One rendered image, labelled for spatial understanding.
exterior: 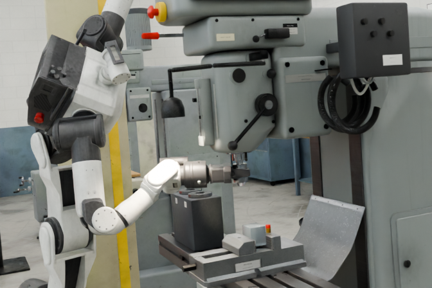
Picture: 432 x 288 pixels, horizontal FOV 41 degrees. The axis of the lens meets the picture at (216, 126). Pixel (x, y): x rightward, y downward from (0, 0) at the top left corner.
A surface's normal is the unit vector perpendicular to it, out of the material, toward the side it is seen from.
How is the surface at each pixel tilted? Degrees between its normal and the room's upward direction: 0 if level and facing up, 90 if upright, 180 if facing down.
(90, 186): 75
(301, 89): 90
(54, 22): 90
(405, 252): 89
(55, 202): 90
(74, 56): 59
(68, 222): 81
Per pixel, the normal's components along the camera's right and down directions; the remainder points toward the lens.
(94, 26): -0.29, -0.41
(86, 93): 0.52, -0.53
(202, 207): 0.39, 0.02
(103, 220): 0.33, -0.23
